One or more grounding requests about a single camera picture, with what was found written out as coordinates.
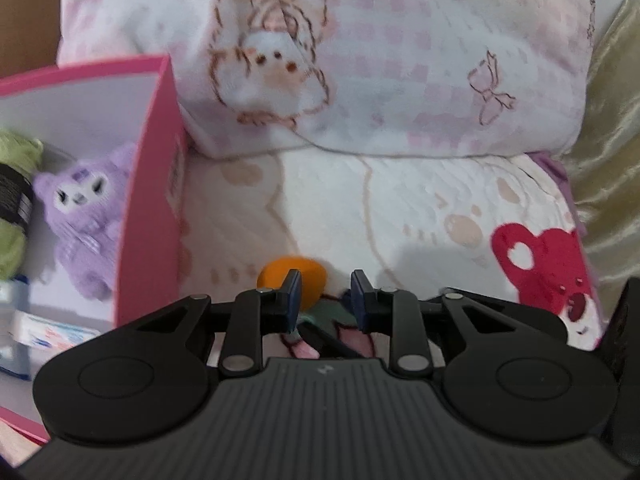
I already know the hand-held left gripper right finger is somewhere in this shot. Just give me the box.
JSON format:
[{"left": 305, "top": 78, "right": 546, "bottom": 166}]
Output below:
[{"left": 351, "top": 269, "right": 566, "bottom": 380}]

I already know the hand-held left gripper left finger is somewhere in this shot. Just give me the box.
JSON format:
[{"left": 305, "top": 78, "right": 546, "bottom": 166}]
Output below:
[{"left": 120, "top": 269, "right": 303, "bottom": 378}]

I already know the orange toy ball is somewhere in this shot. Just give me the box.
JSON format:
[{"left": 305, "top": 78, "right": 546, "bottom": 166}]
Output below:
[{"left": 257, "top": 256, "right": 329, "bottom": 311}]

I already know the pink cardboard box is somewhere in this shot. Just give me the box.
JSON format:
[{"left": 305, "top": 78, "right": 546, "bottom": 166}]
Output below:
[{"left": 0, "top": 55, "right": 190, "bottom": 447}]

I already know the purple plush toy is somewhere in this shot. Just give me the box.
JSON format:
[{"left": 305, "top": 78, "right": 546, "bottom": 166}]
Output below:
[{"left": 32, "top": 142, "right": 138, "bottom": 302}]

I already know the small white tissue pack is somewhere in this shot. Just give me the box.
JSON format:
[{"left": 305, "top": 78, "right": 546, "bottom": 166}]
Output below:
[{"left": 10, "top": 310, "right": 101, "bottom": 352}]

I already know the green yarn ball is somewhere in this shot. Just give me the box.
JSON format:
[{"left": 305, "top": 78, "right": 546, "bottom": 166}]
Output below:
[{"left": 0, "top": 127, "right": 46, "bottom": 282}]

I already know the blue tissue pack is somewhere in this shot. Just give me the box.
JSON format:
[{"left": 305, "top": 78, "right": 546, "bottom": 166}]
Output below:
[{"left": 0, "top": 275, "right": 32, "bottom": 382}]

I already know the purple bed sheet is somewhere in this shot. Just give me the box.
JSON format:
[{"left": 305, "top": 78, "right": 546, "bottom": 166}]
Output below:
[{"left": 530, "top": 152, "right": 601, "bottom": 286}]

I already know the gold curtain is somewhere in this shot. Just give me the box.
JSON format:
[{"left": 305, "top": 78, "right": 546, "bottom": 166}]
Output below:
[{"left": 565, "top": 0, "right": 640, "bottom": 291}]

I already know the pink checked pillow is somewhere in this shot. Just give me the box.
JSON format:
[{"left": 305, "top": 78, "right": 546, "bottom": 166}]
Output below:
[{"left": 56, "top": 0, "right": 598, "bottom": 159}]

